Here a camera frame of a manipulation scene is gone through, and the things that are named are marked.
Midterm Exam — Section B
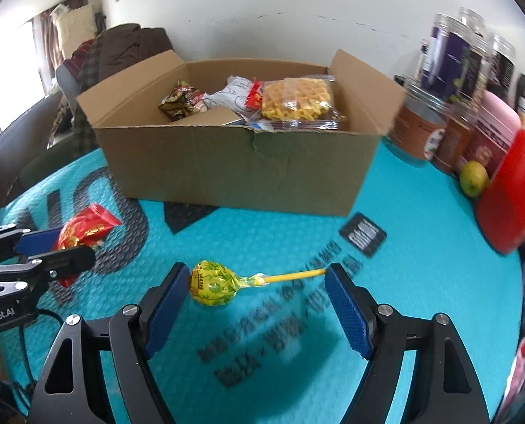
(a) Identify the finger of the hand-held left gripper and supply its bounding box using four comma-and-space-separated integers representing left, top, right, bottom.
0, 225, 62, 263
0, 246, 95, 302

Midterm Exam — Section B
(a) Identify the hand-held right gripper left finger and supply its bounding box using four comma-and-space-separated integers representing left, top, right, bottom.
26, 262, 191, 424

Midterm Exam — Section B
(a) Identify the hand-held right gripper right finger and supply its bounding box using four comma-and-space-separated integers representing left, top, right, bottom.
324, 263, 490, 424

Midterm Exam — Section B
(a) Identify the small red snack packet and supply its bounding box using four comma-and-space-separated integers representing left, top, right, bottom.
53, 203, 123, 288

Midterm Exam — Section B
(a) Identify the yellow green lollipop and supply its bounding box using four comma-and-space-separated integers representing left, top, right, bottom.
189, 260, 329, 307

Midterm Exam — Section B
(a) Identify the large cardboard box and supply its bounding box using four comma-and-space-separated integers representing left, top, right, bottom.
75, 48, 408, 217

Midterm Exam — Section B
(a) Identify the brown peanut snack packet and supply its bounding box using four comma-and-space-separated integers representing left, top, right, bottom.
157, 78, 208, 121

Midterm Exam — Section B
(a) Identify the small cardboard box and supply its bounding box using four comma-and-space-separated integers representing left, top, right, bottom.
171, 106, 241, 126

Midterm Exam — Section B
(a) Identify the clear-wrapped waffle packet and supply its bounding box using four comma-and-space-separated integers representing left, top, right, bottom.
245, 75, 347, 132

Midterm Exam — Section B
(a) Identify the white fish-print snack packet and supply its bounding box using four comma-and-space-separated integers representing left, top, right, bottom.
203, 75, 256, 116

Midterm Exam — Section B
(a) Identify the teal bubble mat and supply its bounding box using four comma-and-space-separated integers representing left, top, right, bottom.
0, 141, 524, 424

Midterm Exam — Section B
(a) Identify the dark green sofa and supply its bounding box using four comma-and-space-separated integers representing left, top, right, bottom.
0, 90, 108, 226

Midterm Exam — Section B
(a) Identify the grey chair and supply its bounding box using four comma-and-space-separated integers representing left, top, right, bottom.
55, 64, 80, 98

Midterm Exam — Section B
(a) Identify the red pink flat pack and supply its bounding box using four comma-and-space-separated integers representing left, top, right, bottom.
507, 331, 525, 407

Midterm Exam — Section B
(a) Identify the green fruit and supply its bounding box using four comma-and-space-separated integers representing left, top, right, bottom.
459, 160, 490, 197

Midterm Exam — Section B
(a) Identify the brown curtain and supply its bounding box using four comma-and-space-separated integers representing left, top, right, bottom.
33, 9, 62, 93

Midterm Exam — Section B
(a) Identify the red striped cloth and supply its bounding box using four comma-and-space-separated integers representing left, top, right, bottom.
70, 40, 95, 67

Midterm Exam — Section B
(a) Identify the wide jar of brown powder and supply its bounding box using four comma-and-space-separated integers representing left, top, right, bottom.
393, 75, 449, 164

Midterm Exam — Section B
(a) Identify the narrow jar of brown powder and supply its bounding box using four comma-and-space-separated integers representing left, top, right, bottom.
435, 110, 475, 173

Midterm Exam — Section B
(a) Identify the red canister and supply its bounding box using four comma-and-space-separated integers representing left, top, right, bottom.
474, 128, 525, 254

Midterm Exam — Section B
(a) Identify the brown jacket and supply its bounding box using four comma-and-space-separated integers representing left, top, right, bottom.
95, 23, 175, 93

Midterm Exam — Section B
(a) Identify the hanging beige cloth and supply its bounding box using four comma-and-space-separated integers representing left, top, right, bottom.
53, 4, 98, 47

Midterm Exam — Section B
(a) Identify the pink canister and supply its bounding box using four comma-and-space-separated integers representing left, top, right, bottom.
463, 90, 521, 177

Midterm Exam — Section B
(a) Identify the tall clear jar of seeds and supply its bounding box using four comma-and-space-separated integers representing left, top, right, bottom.
463, 35, 493, 111

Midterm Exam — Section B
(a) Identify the tall dark-label jar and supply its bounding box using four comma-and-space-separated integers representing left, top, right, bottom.
488, 33, 517, 93

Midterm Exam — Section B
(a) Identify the black cable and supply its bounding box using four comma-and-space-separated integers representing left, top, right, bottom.
13, 309, 66, 407

